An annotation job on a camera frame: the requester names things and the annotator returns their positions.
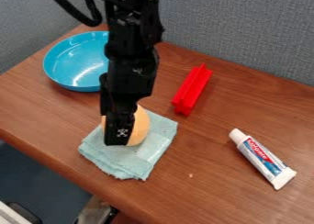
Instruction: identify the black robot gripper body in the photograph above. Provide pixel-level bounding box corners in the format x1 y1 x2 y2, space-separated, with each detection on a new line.
99 0 165 102

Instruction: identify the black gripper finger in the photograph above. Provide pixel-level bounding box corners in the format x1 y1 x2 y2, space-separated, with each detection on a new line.
102 93 141 147
99 81 113 116

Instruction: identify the yellow foam ball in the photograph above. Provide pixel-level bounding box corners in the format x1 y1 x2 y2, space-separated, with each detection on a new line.
101 105 151 146

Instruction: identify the blue plastic plate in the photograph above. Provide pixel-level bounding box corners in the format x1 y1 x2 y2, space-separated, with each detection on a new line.
43 31 110 93

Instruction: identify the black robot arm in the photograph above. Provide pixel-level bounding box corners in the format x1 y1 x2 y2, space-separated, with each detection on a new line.
71 0 165 146

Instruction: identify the light blue folded cloth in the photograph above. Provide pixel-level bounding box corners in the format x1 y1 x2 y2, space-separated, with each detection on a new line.
79 111 178 181

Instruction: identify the red star-shaped block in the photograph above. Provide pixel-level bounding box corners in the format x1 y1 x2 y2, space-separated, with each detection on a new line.
171 63 214 116

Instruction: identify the white object at corner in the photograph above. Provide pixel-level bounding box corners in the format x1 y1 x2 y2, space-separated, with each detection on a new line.
0 201 31 224

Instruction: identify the white Colgate toothpaste tube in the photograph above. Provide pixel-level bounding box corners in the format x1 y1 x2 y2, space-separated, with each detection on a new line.
230 129 297 190

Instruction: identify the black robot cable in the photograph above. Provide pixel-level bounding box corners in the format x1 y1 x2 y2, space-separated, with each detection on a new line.
42 0 105 28

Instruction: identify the grey table leg bracket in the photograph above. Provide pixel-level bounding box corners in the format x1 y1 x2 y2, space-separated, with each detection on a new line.
74 196 119 224

